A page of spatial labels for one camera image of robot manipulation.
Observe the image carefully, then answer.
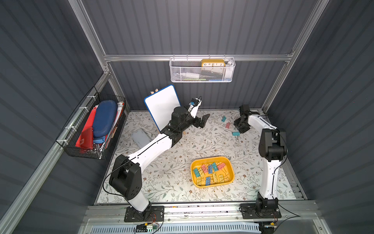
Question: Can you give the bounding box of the yellow clock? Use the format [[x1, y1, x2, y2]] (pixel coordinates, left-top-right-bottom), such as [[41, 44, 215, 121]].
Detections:
[[201, 59, 226, 67]]

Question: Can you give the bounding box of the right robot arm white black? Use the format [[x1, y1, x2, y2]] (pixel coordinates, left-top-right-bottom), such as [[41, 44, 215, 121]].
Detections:
[[234, 104, 288, 213]]

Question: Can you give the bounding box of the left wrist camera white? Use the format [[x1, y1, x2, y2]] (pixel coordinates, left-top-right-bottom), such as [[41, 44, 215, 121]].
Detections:
[[188, 98, 202, 118]]

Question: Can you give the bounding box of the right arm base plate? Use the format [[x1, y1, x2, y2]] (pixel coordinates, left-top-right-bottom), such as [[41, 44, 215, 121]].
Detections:
[[239, 203, 282, 219]]

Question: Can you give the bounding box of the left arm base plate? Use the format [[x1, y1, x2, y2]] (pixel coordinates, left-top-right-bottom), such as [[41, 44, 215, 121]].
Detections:
[[124, 205, 165, 223]]

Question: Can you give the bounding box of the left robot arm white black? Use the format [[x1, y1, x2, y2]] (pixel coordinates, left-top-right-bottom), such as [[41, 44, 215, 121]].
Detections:
[[108, 106, 210, 213]]

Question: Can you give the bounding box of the yellow plastic storage tray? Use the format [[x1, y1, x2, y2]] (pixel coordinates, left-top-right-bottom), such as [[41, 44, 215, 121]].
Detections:
[[191, 157, 235, 189]]

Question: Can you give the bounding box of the black wire side basket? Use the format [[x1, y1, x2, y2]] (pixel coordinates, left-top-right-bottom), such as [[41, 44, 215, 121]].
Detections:
[[56, 88, 127, 160]]

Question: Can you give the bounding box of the white wire wall basket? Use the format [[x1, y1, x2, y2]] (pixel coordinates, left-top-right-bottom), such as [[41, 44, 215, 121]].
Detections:
[[169, 56, 236, 83]]

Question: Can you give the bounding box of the yellow binder clip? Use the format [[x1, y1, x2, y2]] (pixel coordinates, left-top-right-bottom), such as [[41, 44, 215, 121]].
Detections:
[[218, 174, 231, 184], [212, 173, 220, 183], [196, 176, 206, 187]]

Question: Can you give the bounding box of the translucent small plastic box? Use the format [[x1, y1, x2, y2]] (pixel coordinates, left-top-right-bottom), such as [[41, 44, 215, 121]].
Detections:
[[131, 129, 152, 149]]

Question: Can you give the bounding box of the blue oval case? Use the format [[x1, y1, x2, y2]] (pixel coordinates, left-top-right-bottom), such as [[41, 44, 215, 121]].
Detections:
[[93, 100, 117, 138]]

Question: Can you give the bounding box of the small whiteboard blue frame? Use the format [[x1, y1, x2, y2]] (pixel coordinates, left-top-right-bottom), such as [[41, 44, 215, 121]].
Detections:
[[144, 84, 181, 131]]

